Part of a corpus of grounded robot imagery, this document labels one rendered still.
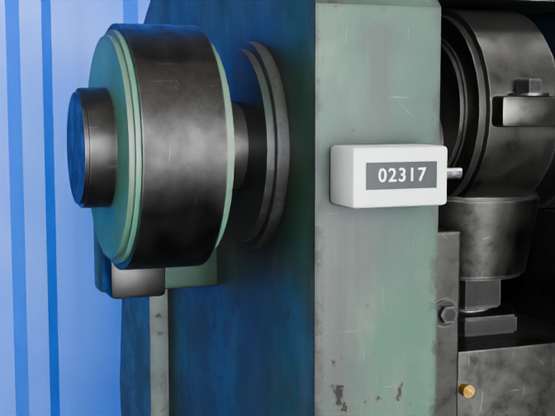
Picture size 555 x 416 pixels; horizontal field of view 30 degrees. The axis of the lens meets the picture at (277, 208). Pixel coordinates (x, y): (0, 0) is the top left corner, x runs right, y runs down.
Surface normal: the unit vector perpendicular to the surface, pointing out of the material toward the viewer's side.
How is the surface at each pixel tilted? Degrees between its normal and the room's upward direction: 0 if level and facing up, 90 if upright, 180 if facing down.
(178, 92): 64
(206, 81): 56
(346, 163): 90
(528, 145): 107
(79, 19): 90
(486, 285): 90
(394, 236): 90
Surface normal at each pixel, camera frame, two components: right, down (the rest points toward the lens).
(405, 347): 0.35, 0.09
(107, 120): 0.31, -0.34
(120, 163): -0.94, 0.04
